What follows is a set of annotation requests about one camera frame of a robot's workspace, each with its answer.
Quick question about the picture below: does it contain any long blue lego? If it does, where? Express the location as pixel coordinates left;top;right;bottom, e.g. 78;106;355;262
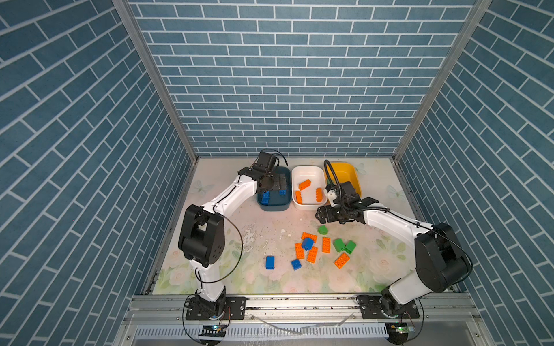
261;192;271;206

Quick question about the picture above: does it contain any orange lego long top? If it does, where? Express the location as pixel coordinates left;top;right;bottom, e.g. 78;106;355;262
315;187;324;203

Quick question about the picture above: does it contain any orange lego horizontal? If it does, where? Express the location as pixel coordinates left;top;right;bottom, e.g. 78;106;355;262
299;180;312;191

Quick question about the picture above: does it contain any orange lego top small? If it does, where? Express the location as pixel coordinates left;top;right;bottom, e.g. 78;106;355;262
295;190;303;205

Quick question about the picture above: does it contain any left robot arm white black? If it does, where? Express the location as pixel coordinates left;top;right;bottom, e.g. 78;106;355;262
177;148;286;304

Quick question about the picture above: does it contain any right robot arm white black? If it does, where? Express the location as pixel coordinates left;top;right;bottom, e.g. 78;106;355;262
315;182;473;314

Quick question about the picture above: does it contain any dark teal plastic bin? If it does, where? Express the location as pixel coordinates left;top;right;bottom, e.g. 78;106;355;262
256;167;292;212

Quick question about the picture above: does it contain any green lego rounded middle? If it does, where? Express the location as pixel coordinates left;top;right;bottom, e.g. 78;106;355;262
317;226;329;235

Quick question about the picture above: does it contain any yellow plastic bin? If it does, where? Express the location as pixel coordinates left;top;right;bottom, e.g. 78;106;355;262
323;162;362;196

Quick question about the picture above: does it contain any white plastic bin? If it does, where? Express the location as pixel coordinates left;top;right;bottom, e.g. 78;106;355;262
291;165;327;211

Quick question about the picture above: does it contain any green lego lower left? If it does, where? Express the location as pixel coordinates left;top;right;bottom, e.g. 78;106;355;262
333;239;346;252

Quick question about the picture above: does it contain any green lego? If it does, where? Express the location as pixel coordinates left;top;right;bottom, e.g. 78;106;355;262
343;241;356;255
333;239;346;252

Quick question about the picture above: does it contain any green lego lower right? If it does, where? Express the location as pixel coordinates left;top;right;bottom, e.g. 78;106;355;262
343;241;356;255

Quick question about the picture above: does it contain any blue lego centre right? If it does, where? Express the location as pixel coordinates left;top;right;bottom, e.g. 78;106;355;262
302;237;315;251

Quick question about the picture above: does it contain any small blue lego bottom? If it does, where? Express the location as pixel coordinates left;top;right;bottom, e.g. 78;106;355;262
291;259;302;270

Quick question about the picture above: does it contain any blue lego lone lower left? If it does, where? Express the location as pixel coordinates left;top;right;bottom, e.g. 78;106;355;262
265;256;275;270

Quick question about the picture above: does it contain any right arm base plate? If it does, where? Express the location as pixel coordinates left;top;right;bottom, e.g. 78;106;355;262
356;294;421;319

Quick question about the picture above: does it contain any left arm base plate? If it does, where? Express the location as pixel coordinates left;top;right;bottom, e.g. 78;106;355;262
184;295;247;321

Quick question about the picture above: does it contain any aluminium front rail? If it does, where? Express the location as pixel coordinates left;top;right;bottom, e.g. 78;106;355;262
124;293;480;324

